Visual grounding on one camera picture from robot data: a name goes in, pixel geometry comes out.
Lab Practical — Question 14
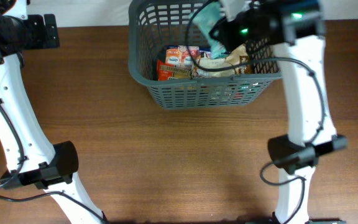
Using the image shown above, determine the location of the brown white snack bag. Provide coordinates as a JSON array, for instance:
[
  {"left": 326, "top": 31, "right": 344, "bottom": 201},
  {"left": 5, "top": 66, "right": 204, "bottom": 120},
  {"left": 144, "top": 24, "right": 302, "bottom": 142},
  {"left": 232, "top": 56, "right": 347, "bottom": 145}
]
[{"left": 196, "top": 44, "right": 253, "bottom": 74}]

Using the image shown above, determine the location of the light green packet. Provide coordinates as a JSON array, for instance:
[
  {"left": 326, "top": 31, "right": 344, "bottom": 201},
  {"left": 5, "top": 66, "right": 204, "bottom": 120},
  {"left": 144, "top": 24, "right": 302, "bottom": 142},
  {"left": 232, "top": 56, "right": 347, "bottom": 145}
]
[{"left": 193, "top": 1, "right": 226, "bottom": 59}]

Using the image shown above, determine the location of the colourful tissue multipack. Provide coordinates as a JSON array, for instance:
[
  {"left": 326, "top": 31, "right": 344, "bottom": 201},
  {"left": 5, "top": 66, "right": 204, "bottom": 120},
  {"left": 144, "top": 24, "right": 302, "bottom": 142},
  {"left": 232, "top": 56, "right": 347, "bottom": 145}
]
[{"left": 165, "top": 45, "right": 211, "bottom": 70}]

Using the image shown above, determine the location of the orange spaghetti pasta packet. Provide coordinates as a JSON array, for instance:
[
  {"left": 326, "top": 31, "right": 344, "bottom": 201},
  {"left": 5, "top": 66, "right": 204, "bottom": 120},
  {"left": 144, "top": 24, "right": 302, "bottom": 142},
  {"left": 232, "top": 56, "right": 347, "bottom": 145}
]
[{"left": 156, "top": 59, "right": 239, "bottom": 98}]

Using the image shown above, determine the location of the grey plastic shopping basket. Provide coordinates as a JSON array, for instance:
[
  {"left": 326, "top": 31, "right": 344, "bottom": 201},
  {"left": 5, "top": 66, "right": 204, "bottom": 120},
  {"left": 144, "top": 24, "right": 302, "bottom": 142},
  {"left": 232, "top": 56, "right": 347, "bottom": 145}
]
[{"left": 129, "top": 0, "right": 281, "bottom": 110}]

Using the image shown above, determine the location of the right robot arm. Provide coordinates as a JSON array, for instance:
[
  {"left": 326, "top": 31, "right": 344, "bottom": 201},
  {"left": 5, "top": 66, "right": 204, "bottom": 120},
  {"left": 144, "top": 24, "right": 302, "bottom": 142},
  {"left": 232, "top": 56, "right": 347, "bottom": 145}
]
[{"left": 210, "top": 1, "right": 348, "bottom": 223}]

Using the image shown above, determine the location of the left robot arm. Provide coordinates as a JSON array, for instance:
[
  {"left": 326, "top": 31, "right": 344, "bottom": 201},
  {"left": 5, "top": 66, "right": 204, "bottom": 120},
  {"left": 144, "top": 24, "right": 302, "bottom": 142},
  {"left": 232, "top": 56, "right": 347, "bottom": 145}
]
[{"left": 0, "top": 2, "right": 107, "bottom": 223}]

